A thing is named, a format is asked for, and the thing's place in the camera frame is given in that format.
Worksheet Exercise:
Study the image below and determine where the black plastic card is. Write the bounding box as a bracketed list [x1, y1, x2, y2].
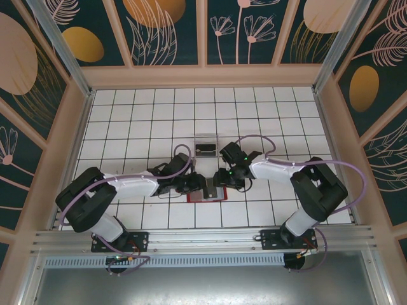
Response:
[205, 177, 219, 200]

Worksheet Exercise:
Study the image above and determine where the red leather card holder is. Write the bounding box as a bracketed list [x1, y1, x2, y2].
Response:
[186, 187, 228, 203]

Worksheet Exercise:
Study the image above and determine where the clear acrylic card stand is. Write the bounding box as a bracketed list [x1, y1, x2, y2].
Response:
[193, 133, 221, 159]

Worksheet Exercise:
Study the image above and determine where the grey metal sheet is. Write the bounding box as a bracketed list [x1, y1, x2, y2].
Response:
[18, 250, 392, 305]

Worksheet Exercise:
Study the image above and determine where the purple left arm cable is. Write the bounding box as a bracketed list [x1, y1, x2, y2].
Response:
[60, 144, 195, 277]

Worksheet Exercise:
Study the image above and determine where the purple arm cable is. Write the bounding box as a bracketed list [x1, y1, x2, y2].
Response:
[60, 144, 195, 277]
[237, 135, 368, 274]

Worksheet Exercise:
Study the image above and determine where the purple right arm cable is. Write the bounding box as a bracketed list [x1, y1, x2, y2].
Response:
[237, 135, 368, 274]

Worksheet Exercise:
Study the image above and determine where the aluminium mounting rail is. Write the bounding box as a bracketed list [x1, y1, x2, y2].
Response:
[30, 226, 379, 255]

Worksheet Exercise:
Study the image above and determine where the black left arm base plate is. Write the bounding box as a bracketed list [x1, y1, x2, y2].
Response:
[91, 231, 149, 254]

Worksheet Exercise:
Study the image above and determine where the slotted grey cable duct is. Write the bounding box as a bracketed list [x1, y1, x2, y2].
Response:
[44, 253, 286, 268]

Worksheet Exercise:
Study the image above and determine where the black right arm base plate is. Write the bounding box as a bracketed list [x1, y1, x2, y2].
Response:
[260, 229, 319, 252]

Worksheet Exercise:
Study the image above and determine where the power connector with wires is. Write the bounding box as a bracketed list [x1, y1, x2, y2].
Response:
[297, 247, 319, 259]
[106, 255, 136, 266]

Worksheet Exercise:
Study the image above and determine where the aluminium frame post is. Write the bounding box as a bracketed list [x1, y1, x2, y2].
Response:
[312, 0, 373, 93]
[27, 0, 96, 98]

